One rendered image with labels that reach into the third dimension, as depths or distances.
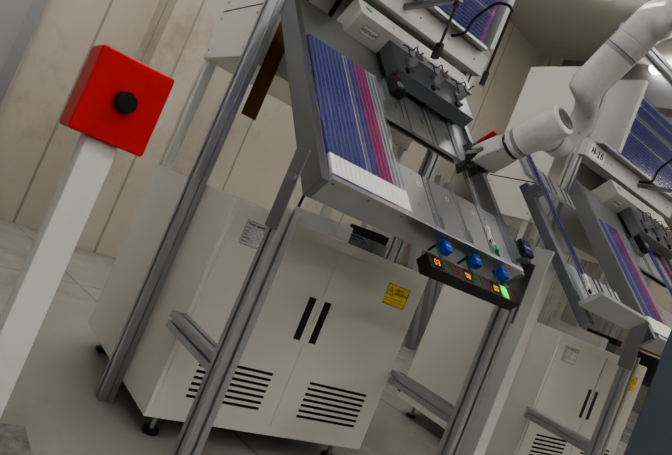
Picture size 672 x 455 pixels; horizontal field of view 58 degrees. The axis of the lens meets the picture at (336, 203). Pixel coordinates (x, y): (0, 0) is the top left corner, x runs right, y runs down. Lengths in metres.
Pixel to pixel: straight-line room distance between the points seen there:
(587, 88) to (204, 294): 1.06
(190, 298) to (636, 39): 1.22
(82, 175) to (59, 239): 0.12
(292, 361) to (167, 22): 2.55
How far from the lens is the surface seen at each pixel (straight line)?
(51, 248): 1.21
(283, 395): 1.72
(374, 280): 1.75
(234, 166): 4.39
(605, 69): 1.64
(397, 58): 1.79
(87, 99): 1.16
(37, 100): 3.81
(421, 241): 1.43
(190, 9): 3.87
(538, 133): 1.65
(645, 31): 1.64
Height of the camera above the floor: 0.62
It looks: 3 degrees up
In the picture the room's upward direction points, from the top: 23 degrees clockwise
